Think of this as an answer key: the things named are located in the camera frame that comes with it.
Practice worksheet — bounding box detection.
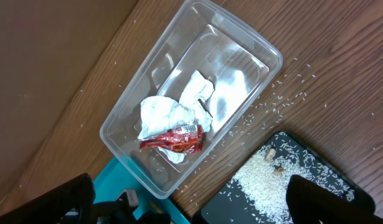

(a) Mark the teal plastic tray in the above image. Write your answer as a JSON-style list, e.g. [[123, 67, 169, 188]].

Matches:
[[93, 158, 189, 223]]

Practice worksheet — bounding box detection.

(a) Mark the wooden chopstick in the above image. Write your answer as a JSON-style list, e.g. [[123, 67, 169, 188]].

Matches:
[[149, 201, 175, 224]]

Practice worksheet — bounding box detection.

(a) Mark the red snack wrapper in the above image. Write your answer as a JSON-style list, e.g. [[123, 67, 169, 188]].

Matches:
[[139, 124, 203, 154]]

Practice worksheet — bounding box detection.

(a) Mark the pile of rice grains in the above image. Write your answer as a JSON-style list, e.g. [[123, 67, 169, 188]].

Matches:
[[219, 132, 356, 224]]

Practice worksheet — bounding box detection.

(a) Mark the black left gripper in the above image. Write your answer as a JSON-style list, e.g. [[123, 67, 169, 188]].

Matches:
[[59, 189, 171, 224]]

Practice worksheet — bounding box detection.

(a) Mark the clear plastic bin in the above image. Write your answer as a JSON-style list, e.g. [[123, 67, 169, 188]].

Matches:
[[100, 1, 283, 199]]

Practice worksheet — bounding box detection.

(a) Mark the black tray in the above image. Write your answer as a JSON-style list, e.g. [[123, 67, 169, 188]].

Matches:
[[191, 131, 376, 224]]

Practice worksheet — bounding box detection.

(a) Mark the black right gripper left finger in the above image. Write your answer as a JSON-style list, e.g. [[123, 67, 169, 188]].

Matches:
[[0, 173, 95, 224]]

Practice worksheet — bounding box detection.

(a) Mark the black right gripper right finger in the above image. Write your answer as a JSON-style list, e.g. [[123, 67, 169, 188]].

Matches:
[[286, 175, 383, 224]]

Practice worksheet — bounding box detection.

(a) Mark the white paper napkin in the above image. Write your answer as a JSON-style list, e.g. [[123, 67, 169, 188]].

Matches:
[[137, 70, 215, 165]]

